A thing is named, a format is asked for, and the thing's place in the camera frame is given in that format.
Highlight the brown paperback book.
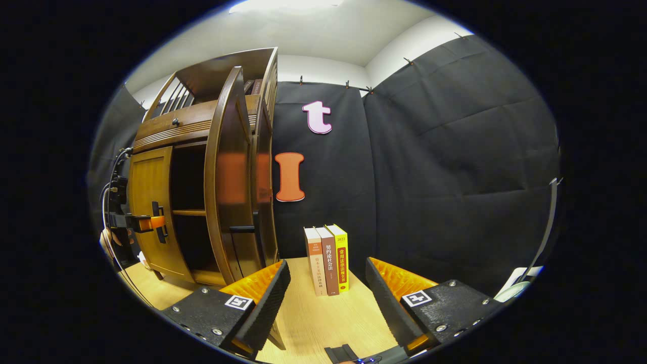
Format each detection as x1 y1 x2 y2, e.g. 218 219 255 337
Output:
316 226 340 296

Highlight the wooden drawer with black knob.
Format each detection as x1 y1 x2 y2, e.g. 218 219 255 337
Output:
132 95 261 153

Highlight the black backdrop cloth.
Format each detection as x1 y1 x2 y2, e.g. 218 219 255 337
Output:
88 35 562 296

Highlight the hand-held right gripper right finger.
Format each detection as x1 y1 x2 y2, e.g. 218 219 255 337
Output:
365 257 509 357

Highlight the orange and white book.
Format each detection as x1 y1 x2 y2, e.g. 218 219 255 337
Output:
304 227 327 297

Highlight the yellow book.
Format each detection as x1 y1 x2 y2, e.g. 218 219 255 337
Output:
326 224 350 293

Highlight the large ceiling light panel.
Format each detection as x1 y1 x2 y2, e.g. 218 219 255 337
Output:
228 0 344 14

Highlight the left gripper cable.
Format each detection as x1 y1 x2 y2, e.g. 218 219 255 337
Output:
100 147 153 307

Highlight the wooden shoe cabinet door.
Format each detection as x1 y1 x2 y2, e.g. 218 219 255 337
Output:
204 66 263 286
128 146 195 284

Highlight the wooden double-door shoe cabinet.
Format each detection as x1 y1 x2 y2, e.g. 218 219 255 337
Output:
126 47 280 289

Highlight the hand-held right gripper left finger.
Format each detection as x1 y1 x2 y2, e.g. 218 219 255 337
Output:
160 259 292 360

